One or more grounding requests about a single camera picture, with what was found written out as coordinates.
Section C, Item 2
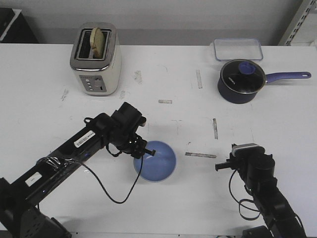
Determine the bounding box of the glass pot lid blue knob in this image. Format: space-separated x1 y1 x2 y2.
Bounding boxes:
220 59 265 94

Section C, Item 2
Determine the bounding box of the blue bowl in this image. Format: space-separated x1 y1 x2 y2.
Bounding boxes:
133 141 176 182

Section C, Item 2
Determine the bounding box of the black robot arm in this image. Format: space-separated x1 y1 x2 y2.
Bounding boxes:
215 147 307 238
0 102 156 238

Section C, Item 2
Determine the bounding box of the dark blue saucepan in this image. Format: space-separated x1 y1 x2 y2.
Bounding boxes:
217 71 312 104

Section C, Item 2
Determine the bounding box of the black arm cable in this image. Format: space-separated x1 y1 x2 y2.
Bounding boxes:
71 146 146 204
228 169 261 221

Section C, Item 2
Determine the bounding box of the clear plastic container blue rim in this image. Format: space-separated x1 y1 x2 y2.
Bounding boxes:
210 38 263 61

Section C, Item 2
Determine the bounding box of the cream two-slot toaster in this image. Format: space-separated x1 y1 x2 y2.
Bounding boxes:
70 22 122 96

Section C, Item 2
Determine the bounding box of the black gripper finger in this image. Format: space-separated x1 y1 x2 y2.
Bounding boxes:
143 148 156 156

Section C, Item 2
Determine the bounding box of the white perforated metal rack post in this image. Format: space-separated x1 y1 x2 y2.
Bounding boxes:
278 0 317 46

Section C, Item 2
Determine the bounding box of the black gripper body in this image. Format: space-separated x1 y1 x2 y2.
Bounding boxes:
214 153 247 174
118 135 147 159

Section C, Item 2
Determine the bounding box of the toast slice in toaster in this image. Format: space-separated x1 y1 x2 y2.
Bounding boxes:
90 28 105 59

